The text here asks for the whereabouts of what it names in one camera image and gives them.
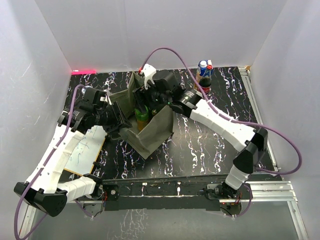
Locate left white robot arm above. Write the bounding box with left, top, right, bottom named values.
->
left=13, top=87, right=132, bottom=217

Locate black front mounting rail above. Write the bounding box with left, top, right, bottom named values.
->
left=102, top=175, right=252, bottom=214

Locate white board orange frame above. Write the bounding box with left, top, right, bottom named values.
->
left=64, top=126, right=106, bottom=176

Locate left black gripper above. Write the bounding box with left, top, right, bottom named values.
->
left=94, top=101, right=132, bottom=134

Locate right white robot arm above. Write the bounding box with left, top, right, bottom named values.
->
left=132, top=69, right=268, bottom=199

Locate purple cable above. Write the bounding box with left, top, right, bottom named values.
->
left=14, top=84, right=88, bottom=240
left=141, top=46, right=303, bottom=173

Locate grey canvas bag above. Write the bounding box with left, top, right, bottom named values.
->
left=108, top=72, right=174, bottom=159

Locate aluminium frame rail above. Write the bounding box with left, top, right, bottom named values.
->
left=238, top=67, right=309, bottom=240

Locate blue white bottle cap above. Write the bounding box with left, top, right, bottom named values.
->
left=81, top=86, right=88, bottom=95

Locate green tea bottle white cap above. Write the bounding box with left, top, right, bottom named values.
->
left=134, top=105, right=149, bottom=132

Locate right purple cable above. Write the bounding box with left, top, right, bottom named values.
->
left=141, top=46, right=303, bottom=173

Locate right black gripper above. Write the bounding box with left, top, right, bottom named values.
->
left=133, top=81, right=171, bottom=115

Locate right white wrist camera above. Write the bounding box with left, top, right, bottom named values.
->
left=138, top=63, right=157, bottom=90

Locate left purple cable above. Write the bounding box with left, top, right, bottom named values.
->
left=14, top=84, right=88, bottom=240

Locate blue top juice carton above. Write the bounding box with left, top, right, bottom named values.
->
left=194, top=59, right=213, bottom=90

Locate cola bottle red cap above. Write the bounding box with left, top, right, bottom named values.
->
left=199, top=64, right=213, bottom=95

